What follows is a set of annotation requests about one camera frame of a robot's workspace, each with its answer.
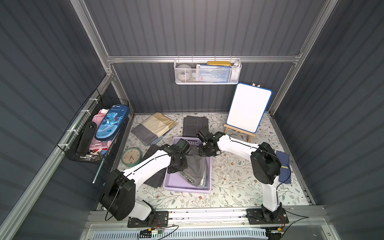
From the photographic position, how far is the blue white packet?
860 mm

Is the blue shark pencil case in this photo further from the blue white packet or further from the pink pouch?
the blue white packet

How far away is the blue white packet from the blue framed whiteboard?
3.5 inches

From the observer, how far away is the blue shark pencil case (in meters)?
0.65

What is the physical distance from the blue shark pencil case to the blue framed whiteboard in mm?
649

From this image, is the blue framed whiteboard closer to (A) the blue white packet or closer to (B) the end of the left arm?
(A) the blue white packet
